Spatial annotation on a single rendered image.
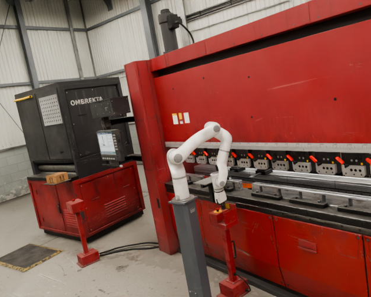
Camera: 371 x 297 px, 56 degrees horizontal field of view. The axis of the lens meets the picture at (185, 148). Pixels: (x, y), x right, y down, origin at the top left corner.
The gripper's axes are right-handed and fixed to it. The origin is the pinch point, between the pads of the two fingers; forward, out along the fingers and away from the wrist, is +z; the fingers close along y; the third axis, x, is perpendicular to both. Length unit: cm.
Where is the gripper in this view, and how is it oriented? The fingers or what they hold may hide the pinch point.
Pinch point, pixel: (222, 207)
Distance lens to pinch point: 304.7
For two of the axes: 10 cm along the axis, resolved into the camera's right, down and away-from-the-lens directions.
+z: 2.3, 9.5, 2.0
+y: -7.5, 3.1, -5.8
